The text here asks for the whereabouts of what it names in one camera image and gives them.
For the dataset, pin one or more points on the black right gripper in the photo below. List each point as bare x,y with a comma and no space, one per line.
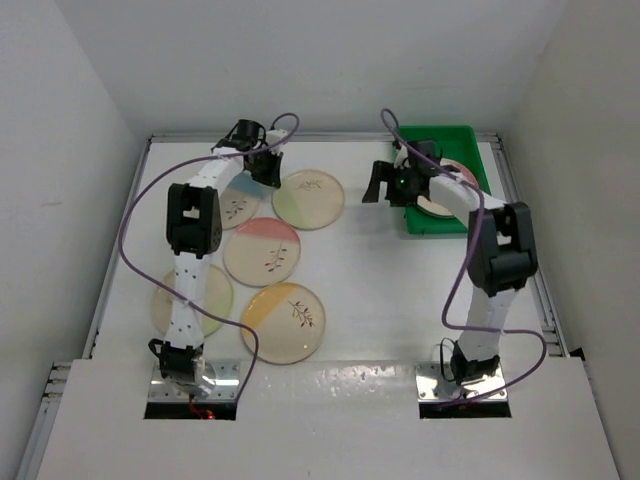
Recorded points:
382,172

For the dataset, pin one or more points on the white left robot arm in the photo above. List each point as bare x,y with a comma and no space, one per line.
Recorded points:
194,233

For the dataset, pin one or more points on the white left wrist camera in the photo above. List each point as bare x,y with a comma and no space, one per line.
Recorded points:
276,137

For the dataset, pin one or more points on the green plastic bin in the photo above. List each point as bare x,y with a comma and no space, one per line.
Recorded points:
457,142

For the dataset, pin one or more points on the blue and cream plate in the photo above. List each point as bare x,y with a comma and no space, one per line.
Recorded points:
240,201

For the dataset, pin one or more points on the metal base plate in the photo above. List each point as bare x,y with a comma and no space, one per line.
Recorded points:
215,382
433,385

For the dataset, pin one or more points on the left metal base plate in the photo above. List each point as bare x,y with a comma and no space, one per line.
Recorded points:
215,382

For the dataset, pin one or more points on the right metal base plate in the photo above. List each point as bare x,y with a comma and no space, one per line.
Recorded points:
433,385

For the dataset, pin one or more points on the white front cover panel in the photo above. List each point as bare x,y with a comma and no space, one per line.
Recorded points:
327,421

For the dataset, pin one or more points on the green and cream plate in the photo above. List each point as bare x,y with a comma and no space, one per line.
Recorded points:
218,299
309,199

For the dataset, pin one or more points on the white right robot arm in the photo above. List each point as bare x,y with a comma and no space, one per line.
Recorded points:
501,253

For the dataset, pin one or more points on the yellow and cream plate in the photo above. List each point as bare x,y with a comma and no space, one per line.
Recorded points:
289,320

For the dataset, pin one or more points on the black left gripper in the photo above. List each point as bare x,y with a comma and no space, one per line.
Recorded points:
273,177

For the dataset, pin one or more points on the small pink and cream plate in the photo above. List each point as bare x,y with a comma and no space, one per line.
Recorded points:
430,208

